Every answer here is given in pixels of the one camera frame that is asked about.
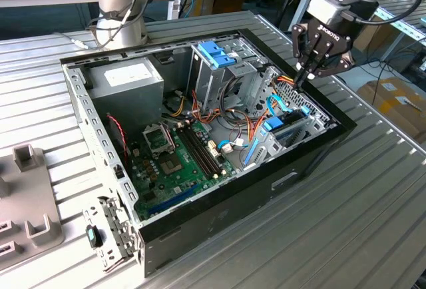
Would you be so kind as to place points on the aluminium frame table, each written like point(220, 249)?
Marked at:
point(409, 29)

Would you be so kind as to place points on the grey metal disk bay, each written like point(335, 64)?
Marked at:
point(319, 122)

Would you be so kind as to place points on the cardboard box with white label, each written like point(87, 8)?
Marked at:
point(382, 102)

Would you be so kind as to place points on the black teal bracket latch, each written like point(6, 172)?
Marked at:
point(94, 235)

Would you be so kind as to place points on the grey power supply unit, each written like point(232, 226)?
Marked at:
point(133, 102)

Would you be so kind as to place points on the grey metal slot bracket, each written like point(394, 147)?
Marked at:
point(114, 222)

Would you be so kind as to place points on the black RAM slot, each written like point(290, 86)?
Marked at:
point(196, 154)
point(205, 149)

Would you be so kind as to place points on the grey parts rack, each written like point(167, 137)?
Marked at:
point(30, 189)

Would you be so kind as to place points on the blue expansion slot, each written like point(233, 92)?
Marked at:
point(173, 199)

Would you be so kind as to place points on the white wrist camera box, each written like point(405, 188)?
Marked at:
point(327, 7)

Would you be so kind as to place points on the blue empty drive carrier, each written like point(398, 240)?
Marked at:
point(213, 54)

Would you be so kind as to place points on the black stand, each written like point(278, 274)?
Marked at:
point(283, 12)

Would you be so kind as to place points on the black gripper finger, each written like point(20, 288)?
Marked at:
point(299, 46)
point(342, 62)

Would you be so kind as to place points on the green motherboard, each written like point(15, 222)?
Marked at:
point(186, 172)

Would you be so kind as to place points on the grey metal drive cage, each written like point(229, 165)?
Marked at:
point(208, 82)

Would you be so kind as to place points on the hard disk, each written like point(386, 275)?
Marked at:
point(275, 124)

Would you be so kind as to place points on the black open PC case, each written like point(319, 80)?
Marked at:
point(233, 209)

